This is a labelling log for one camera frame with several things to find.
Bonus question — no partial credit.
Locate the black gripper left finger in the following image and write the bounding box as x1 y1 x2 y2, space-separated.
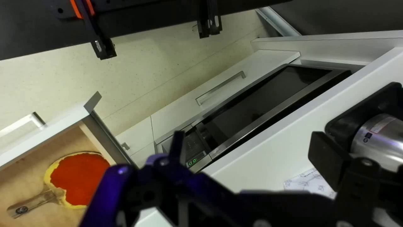
80 131 236 227

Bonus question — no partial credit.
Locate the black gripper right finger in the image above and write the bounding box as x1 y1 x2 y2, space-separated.
241 131 403 227

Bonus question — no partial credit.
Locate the steel coffee carafe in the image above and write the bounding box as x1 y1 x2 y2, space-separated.
351 113 403 172

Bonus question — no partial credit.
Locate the printed paper sheet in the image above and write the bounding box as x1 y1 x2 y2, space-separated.
284 169 337 199

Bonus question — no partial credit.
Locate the red table tennis paddle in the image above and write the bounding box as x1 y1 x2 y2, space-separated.
7 151 111 218

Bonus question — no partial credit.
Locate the open wooden drawer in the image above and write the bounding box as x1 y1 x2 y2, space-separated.
0 92 132 227

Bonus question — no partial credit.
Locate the white drawer with handle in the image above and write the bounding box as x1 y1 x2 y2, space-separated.
152 50 300 142

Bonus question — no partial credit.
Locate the black wall rack with hooks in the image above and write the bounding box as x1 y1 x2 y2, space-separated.
51 0 290 59

